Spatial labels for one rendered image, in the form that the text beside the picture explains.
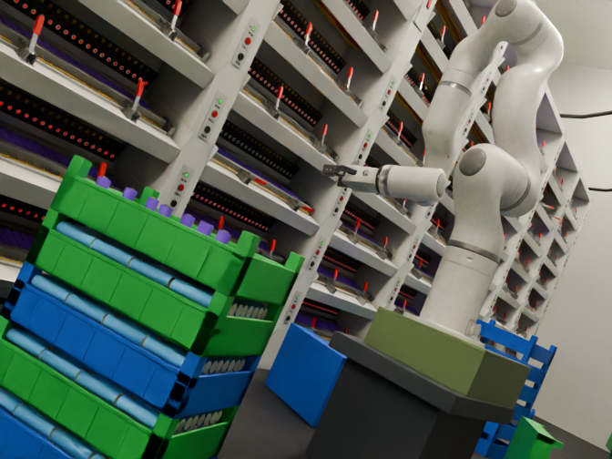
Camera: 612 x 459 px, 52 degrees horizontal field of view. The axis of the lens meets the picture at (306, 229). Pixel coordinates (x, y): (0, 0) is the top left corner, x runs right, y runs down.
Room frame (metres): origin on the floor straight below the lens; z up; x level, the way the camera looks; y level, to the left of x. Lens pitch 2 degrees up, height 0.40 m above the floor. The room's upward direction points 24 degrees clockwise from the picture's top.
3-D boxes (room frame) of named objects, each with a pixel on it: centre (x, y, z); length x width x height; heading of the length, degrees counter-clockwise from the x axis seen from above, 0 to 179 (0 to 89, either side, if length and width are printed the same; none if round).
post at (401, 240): (2.76, -0.37, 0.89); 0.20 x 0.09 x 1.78; 56
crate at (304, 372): (1.81, -0.19, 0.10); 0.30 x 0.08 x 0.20; 31
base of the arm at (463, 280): (1.41, -0.37, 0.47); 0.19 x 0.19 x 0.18
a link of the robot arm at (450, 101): (1.64, -0.23, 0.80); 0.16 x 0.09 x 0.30; 146
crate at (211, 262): (0.90, 0.16, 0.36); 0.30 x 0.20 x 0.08; 70
